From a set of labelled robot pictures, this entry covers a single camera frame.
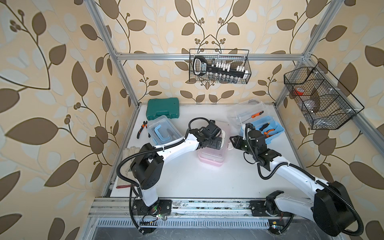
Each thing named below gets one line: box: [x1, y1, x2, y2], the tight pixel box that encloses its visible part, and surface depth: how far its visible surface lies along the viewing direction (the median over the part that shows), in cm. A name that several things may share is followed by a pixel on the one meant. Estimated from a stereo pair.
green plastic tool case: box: [146, 97, 180, 121], surface depth 116 cm
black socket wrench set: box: [193, 55, 249, 83], surface depth 86 cm
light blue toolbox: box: [227, 99, 285, 145], surface depth 104 cm
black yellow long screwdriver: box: [259, 122, 270, 131], surface depth 107 cm
